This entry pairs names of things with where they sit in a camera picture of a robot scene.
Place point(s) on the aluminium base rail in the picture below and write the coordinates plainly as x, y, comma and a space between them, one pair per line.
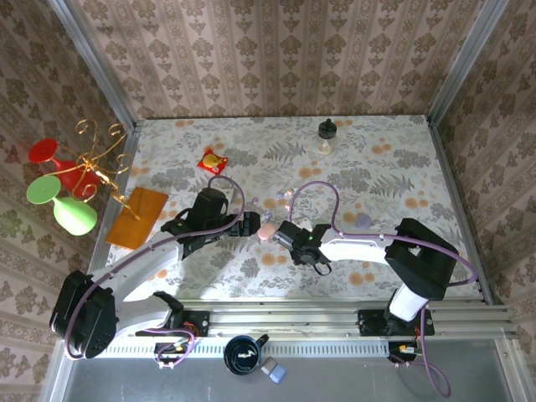
285, 322

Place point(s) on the green plastic wine glass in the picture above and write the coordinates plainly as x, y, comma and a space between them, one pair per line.
73, 213

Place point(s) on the red yellow snack packet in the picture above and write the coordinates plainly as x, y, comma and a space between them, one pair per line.
212, 161

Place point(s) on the black mug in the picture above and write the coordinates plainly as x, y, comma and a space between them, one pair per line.
242, 356

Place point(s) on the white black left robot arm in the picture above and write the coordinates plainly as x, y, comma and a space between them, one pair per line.
138, 261

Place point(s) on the black power connector block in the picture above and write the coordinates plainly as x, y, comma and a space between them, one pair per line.
398, 349
163, 348

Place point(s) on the orange flat sheet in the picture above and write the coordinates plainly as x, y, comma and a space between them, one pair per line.
138, 220

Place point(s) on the aluminium frame post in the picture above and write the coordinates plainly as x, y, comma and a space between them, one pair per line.
465, 63
95, 63

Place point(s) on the pink earbud charging case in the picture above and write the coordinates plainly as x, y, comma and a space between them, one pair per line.
266, 231

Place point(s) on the small blue grey box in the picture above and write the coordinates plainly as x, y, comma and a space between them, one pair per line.
275, 370

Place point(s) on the glass jar with black lid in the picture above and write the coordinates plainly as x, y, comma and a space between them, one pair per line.
326, 136

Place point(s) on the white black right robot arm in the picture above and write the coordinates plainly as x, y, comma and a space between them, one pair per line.
419, 259

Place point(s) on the red plastic wine glass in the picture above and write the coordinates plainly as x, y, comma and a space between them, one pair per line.
42, 150

